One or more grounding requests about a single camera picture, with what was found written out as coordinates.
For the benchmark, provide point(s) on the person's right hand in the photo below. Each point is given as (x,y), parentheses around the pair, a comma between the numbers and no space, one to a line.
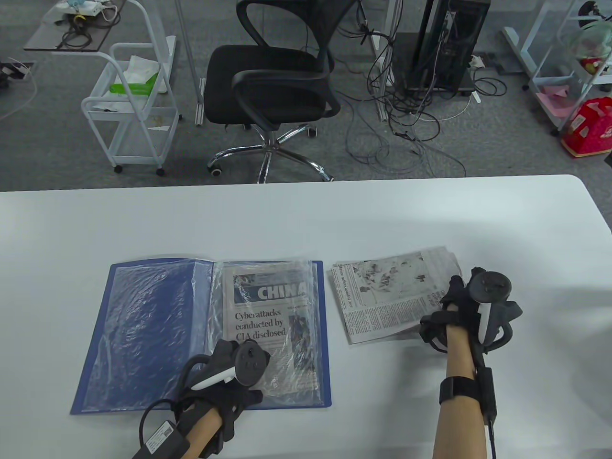
(456,296)

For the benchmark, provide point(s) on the person's left hand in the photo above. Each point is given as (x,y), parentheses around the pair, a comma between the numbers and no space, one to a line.
(222,356)

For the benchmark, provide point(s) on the newspaper with blue masthead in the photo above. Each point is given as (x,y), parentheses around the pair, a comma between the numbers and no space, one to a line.
(258,325)

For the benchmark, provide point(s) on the newspaper with grey photo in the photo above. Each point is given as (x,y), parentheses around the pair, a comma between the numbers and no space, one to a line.
(382,296)

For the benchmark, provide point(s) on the blue file folder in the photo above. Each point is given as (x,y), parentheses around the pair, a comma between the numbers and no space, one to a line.
(143,334)

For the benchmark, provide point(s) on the person's left forearm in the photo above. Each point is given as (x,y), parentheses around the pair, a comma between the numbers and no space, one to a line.
(203,430)

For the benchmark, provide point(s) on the person's right forearm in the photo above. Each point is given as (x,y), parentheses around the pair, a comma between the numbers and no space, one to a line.
(461,430)

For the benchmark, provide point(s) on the black left hand controller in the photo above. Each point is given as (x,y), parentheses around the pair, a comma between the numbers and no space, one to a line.
(251,363)

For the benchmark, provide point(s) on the black hand controller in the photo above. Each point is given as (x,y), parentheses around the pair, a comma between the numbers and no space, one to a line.
(487,287)
(251,363)

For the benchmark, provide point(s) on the black right hand controller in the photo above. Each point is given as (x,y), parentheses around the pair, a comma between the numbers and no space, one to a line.
(487,287)

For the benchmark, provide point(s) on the black left wrist sensor box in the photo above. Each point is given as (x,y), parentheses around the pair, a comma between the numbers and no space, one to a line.
(162,437)

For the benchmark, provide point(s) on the black wrist sensor box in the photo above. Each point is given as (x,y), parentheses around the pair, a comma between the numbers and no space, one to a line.
(486,397)
(162,437)

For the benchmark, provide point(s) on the black right wrist sensor box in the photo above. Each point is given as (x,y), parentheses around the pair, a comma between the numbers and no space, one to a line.
(486,397)

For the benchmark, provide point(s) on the red gift bag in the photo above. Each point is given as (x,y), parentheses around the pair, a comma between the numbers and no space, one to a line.
(590,129)

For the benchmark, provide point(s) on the pink paper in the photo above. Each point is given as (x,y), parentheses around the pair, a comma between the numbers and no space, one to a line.
(557,103)

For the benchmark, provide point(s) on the white shelf rack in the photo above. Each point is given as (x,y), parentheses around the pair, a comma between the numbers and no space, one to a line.
(564,79)

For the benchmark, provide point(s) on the black computer tower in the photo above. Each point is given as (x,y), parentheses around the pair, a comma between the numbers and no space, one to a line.
(449,43)

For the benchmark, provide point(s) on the white crumpled paper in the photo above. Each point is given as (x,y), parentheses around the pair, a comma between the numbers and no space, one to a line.
(112,106)

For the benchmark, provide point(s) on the black office chair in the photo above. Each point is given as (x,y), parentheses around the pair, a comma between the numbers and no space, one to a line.
(267,81)

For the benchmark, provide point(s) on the green tissue box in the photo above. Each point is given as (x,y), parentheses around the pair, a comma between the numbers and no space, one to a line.
(134,88)

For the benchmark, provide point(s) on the toy in plastic bag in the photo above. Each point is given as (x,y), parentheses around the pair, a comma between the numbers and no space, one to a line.
(593,45)

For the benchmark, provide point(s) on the metal pole with base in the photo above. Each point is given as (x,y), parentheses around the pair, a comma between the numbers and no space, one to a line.
(189,48)

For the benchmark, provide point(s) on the floor power strip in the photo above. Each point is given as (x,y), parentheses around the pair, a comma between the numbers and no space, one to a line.
(14,69)

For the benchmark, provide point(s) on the grey side table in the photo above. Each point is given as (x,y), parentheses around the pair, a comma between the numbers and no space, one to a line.
(43,40)

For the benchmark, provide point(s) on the white and teal device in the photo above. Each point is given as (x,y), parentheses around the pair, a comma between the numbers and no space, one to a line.
(81,5)

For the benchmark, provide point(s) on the white desk leg frame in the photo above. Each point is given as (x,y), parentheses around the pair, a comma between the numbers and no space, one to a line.
(381,95)

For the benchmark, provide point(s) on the white table frame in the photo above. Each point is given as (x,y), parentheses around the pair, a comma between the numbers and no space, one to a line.
(519,45)

